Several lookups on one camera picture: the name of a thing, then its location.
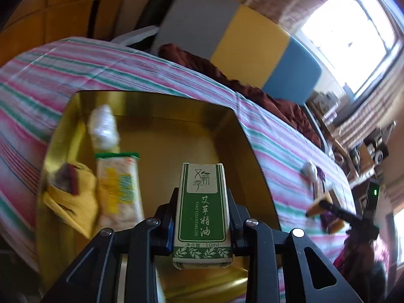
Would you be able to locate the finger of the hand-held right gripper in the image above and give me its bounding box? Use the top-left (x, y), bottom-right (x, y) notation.
top-left (319, 199), bottom-right (364, 225)

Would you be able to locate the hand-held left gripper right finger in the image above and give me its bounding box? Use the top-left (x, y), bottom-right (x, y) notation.
top-left (225, 189), bottom-right (363, 303)

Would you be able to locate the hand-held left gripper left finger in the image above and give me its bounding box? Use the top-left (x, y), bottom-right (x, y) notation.
top-left (41, 188), bottom-right (179, 303)

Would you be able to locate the small green white carton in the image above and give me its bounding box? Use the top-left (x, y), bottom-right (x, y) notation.
top-left (172, 162), bottom-right (233, 269)

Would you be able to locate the white snack packet green top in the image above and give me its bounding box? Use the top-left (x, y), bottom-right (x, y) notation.
top-left (94, 152), bottom-right (145, 232)

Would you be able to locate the gold lined box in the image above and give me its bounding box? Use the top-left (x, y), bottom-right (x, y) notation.
top-left (37, 90), bottom-right (281, 303)

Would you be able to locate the yellow knitted pouch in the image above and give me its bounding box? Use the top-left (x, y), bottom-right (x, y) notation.
top-left (42, 161), bottom-right (98, 240)

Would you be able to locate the white item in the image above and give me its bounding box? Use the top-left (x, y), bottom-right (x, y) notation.
top-left (301, 160), bottom-right (318, 177)
top-left (88, 105), bottom-right (120, 152)

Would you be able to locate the yellow sponge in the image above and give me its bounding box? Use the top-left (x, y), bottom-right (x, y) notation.
top-left (327, 217), bottom-right (345, 235)

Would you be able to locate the wooden desk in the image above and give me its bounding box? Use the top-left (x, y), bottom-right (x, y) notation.
top-left (306, 98), bottom-right (346, 152)

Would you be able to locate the patterned beige curtain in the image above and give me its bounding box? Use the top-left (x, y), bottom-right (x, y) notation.
top-left (246, 0), bottom-right (351, 35)
top-left (335, 47), bottom-right (404, 146)

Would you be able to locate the red-brown quilt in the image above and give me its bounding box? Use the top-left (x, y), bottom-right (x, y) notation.
top-left (158, 43), bottom-right (322, 149)

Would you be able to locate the window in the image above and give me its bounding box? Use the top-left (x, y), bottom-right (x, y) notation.
top-left (300, 0), bottom-right (400, 92)

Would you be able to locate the grey yellow blue sofa chair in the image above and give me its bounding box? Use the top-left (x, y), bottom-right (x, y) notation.
top-left (110, 0), bottom-right (330, 152)

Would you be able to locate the striped bedsheet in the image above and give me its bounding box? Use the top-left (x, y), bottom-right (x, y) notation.
top-left (0, 36), bottom-right (357, 272)

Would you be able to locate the black upright cylinder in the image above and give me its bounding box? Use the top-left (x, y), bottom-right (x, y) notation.
top-left (136, 0), bottom-right (187, 32)

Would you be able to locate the wooden wardrobe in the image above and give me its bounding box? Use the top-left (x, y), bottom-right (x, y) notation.
top-left (0, 0), bottom-right (139, 67)

